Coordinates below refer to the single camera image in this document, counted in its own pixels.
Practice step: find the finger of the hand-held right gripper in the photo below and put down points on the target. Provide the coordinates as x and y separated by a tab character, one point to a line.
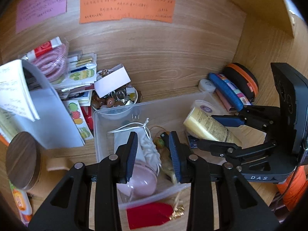
211	146
226	120

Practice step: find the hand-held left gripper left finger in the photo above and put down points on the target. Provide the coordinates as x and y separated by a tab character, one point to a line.
132	154

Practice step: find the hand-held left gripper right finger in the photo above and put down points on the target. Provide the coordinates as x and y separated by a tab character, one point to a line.
174	156

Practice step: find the white scrunchie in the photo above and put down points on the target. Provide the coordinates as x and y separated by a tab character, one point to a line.
151	151

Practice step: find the blue carton box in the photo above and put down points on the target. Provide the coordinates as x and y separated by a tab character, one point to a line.
192	143

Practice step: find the yellow cream tube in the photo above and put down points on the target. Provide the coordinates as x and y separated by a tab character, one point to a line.
204	125

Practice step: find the clear plastic bin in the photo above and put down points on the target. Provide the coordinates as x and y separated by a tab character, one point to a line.
168	115

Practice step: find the person's right forearm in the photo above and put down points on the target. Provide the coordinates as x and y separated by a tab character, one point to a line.
291	190

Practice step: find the wooden desktop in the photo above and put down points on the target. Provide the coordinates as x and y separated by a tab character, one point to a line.
72	152

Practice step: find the gold ribbon ornament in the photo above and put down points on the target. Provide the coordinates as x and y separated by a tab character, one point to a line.
160	142

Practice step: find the pink apple-shaped container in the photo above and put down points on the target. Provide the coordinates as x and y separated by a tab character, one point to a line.
144	182

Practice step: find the blue zip pouch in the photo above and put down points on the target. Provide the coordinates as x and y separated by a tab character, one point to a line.
223	86

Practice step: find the white round container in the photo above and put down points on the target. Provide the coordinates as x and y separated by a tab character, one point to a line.
207	85

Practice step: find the black case with orange zip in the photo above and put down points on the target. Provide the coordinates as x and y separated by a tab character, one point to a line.
240	77

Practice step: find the dish of beads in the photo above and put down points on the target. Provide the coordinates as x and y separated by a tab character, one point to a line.
110	101

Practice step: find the red pouch with gold tassel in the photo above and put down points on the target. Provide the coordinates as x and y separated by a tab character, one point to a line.
149	215

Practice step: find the fruit sticker strip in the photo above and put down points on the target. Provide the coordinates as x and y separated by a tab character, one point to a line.
77	118

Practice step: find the small white box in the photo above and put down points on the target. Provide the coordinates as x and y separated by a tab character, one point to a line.
110	81

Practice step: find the stack of sticker packets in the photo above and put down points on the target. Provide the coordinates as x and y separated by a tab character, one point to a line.
79	77

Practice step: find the round wooden lid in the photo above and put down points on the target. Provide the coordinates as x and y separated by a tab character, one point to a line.
22	158

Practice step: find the orange and green tube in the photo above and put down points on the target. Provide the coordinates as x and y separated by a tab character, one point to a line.
20	202

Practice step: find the white paper notes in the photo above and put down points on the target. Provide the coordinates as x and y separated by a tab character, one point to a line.
12	93

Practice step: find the orange paper note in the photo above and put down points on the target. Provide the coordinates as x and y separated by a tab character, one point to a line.
125	9

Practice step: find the pink paper note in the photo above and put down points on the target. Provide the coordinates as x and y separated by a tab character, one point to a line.
41	4

